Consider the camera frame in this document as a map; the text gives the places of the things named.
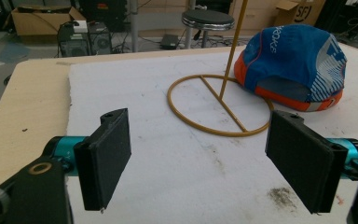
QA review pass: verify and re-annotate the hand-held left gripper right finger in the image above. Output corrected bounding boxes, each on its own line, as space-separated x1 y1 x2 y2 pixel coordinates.
264 109 349 215

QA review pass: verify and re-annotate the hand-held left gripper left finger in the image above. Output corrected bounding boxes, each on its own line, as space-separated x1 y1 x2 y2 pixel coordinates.
73 107 132 212

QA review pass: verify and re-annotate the blue and orange cap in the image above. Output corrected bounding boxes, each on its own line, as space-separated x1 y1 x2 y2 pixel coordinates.
233 23 348 112

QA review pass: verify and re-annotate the white foam mat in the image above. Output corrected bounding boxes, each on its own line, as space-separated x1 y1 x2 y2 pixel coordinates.
66 43 358 224

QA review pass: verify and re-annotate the black computer tower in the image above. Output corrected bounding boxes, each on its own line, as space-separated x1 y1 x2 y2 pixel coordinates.
57 21 91 58
87 21 113 56

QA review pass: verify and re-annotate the black power adapter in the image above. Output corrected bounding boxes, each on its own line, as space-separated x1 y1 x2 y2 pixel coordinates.
160 34 180 50

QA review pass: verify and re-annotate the small white box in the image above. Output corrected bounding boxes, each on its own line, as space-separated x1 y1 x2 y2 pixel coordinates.
72 20 89 34

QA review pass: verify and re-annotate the grey metal pole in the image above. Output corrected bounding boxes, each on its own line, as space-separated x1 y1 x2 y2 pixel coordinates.
129 0 140 53

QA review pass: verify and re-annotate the printed brown cardboard box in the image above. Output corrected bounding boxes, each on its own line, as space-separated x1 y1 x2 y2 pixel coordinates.
273 0 327 28

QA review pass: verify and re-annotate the black equipment case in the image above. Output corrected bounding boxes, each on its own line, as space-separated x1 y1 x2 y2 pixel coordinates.
79 0 129 32

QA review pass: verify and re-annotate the open brown cardboard box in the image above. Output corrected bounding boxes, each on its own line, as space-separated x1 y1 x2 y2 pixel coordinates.
10 5 87 37

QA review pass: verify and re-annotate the round black stool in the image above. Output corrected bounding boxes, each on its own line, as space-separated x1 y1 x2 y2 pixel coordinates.
181 8 236 49

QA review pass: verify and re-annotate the yellow metal ring-base stand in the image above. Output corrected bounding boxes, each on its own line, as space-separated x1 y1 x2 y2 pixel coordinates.
167 0 275 138

